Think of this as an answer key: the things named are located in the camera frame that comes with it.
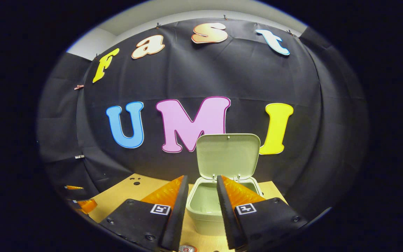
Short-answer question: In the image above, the light green desktop garbage bin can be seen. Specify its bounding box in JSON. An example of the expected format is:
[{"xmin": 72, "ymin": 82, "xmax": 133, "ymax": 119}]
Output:
[{"xmin": 186, "ymin": 133, "xmax": 263, "ymax": 237}]

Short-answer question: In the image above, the wooden desktop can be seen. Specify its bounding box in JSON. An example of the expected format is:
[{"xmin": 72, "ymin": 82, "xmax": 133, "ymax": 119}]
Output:
[{"xmin": 83, "ymin": 173, "xmax": 288, "ymax": 252}]

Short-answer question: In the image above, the black backdrop cloth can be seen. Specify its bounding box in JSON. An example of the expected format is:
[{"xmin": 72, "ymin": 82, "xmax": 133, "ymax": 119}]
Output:
[{"xmin": 37, "ymin": 17, "xmax": 368, "ymax": 224}]

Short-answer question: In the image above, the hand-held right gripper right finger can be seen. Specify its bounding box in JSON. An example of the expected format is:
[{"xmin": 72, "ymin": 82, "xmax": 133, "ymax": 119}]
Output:
[{"xmin": 217, "ymin": 175, "xmax": 309, "ymax": 251}]

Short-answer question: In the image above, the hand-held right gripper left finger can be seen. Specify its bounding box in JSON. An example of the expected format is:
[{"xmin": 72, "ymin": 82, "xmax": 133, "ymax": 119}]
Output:
[{"xmin": 98, "ymin": 175, "xmax": 189, "ymax": 252}]

